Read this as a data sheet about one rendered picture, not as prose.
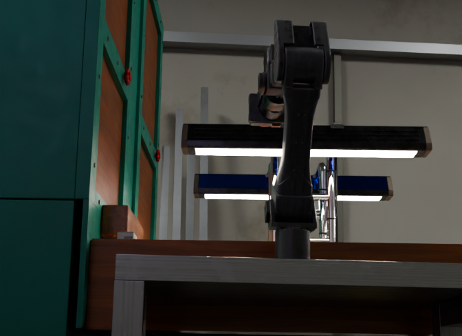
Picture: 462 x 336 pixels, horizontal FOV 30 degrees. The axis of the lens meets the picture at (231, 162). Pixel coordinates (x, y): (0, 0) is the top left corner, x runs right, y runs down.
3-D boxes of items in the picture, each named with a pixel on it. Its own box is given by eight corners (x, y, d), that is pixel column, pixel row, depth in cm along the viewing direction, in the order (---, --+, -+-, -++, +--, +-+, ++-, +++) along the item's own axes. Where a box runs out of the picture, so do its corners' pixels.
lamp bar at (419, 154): (432, 150, 212) (432, 121, 214) (180, 147, 213) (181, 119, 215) (426, 158, 220) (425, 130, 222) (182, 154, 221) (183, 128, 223)
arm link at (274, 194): (269, 218, 160) (282, 44, 151) (305, 220, 161) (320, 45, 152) (273, 230, 154) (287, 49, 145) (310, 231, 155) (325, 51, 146)
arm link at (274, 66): (258, 71, 178) (278, 7, 148) (302, 73, 178) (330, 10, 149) (258, 128, 175) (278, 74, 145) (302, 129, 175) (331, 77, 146)
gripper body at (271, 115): (248, 96, 192) (251, 84, 185) (293, 97, 193) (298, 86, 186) (247, 124, 190) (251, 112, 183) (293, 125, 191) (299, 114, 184)
